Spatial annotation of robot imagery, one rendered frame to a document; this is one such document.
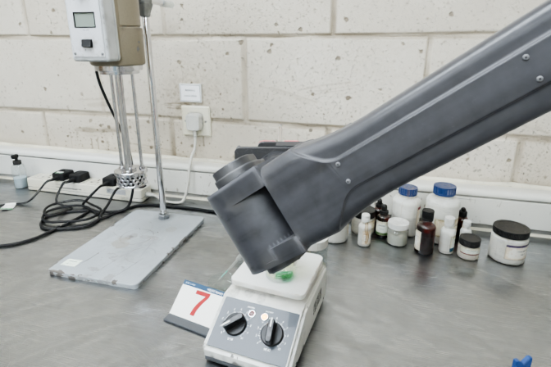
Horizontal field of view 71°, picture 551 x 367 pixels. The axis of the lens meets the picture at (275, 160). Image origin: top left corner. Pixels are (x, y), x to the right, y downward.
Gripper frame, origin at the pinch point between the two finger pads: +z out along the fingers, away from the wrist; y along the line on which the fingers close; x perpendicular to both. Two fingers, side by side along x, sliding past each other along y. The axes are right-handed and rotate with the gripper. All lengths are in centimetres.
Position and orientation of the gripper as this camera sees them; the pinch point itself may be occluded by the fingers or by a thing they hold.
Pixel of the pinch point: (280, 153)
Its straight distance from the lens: 53.5
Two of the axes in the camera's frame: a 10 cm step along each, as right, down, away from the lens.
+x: 0.0, 9.6, 2.9
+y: -10.0, 0.0, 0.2
